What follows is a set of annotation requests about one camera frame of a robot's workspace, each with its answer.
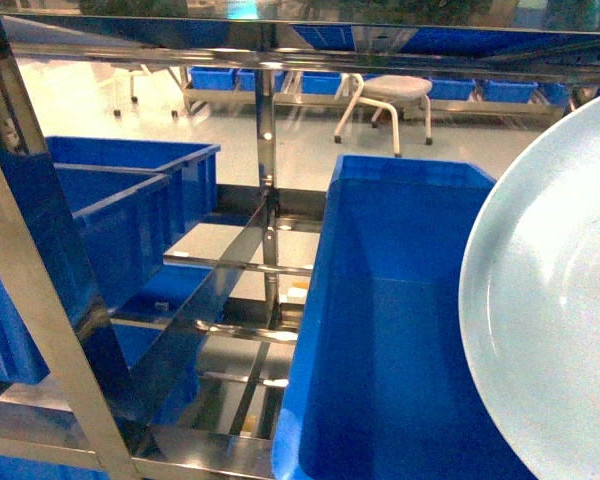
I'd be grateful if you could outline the blue bin left front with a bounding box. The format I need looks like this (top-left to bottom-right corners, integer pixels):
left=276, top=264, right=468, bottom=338
left=0, top=164, right=172, bottom=385

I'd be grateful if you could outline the large blue bin on shelf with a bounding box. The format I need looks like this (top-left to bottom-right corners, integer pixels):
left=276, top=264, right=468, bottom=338
left=271, top=155, right=530, bottom=479

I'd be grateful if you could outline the blue bin left rear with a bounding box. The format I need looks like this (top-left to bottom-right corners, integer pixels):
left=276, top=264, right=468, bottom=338
left=46, top=136, right=221, bottom=240

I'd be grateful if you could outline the stainless steel shelf rack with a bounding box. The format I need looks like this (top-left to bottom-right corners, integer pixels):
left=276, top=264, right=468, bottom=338
left=0, top=1, right=600, bottom=479

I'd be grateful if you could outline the light blue oval tray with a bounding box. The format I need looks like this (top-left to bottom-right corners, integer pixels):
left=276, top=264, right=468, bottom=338
left=459, top=97, right=600, bottom=479

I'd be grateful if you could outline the white round stool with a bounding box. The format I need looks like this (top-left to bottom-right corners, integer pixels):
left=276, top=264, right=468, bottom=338
left=333, top=73, right=433, bottom=158

